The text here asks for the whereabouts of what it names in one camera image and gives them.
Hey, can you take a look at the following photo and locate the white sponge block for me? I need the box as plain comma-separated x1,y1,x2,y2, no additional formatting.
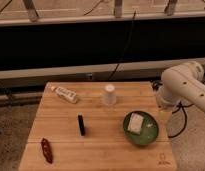
127,113,144,134

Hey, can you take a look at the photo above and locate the green bowl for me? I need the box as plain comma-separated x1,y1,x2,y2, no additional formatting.
123,111,159,146

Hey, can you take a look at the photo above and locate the red chili pepper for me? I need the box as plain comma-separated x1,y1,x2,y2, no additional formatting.
41,138,53,164

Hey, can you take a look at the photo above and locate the black eraser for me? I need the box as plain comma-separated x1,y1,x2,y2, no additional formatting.
78,115,85,136

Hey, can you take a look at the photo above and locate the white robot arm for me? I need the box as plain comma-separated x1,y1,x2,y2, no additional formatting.
156,61,205,113

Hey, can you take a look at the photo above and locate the black hanging cable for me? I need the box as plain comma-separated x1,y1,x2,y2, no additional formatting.
107,9,137,81

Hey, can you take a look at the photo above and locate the black cable by robot base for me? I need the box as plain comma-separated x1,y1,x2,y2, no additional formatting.
167,101,194,139

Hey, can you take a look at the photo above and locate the white tube with orange cap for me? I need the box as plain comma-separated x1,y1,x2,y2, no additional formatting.
51,86,78,104

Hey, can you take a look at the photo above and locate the white metal rail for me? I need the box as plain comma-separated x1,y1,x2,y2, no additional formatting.
0,57,205,79

